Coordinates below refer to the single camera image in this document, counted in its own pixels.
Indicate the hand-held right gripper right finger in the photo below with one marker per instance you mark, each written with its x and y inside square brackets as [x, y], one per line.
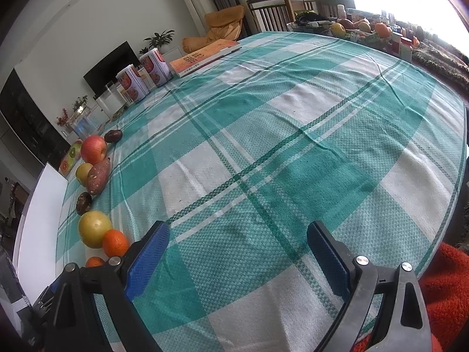
[329, 260]

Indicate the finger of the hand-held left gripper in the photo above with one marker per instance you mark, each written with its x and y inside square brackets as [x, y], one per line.
[56, 286]

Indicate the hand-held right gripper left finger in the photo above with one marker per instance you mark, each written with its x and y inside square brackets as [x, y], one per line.
[146, 260]

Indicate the orange tangerine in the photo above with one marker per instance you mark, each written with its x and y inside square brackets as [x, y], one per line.
[94, 262]
[115, 244]

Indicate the large yellow citrus fruit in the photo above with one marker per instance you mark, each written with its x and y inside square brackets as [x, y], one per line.
[93, 229]

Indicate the white cardboard box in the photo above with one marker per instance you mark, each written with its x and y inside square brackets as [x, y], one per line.
[40, 227]

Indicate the long sweet potato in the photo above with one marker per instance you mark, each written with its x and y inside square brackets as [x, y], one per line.
[98, 176]

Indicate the small yellow-green fruit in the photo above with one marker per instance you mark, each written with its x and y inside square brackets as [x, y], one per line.
[82, 174]

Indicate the red apple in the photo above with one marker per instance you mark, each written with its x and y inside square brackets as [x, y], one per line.
[93, 149]

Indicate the dark brown mushroom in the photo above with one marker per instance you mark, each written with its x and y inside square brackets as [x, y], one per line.
[113, 136]

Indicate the red fleece cloth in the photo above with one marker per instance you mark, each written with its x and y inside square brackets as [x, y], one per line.
[447, 293]

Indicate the fruit printed card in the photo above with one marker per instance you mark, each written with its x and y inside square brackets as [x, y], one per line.
[67, 161]

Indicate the gold lid glass jar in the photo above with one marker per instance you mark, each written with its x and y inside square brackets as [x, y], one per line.
[83, 124]

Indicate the black lid glass jar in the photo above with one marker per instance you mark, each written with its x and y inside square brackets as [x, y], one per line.
[111, 101]

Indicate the red flower plant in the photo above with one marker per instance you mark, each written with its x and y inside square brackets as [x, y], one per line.
[63, 117]

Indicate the leafy green potted plant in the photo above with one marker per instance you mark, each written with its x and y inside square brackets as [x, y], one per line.
[80, 102]

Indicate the black glass display cabinet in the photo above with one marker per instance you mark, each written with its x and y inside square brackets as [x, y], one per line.
[25, 117]

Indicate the pink printed tin can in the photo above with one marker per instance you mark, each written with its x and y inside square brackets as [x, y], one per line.
[129, 86]
[156, 66]

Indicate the black television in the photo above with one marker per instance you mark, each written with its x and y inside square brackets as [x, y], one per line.
[110, 68]

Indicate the orange book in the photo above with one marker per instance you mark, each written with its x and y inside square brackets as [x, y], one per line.
[199, 58]

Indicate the small green potted plant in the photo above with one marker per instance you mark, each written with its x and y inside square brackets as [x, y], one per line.
[144, 50]

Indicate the large green potted plant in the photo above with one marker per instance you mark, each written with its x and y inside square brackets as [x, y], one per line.
[160, 38]

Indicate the brown patterned blanket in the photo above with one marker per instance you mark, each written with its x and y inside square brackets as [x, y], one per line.
[443, 62]

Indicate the yellow round fruit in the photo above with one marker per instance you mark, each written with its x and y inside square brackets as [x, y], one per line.
[338, 30]

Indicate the glass bowl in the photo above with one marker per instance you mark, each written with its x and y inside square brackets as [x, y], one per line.
[304, 27]

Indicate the yellow red mango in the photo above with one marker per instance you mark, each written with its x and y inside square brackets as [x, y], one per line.
[364, 26]

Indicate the orange round fruit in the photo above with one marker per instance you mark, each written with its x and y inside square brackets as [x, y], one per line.
[381, 30]

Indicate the white bottle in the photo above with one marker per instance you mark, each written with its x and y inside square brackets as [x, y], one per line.
[341, 11]

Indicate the orange cushioned chair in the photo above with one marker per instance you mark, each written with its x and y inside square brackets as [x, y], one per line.
[223, 20]

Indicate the dark wooden chair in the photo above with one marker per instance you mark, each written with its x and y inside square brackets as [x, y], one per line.
[269, 14]

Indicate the white patterned standing column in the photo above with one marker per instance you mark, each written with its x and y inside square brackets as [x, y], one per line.
[188, 0]

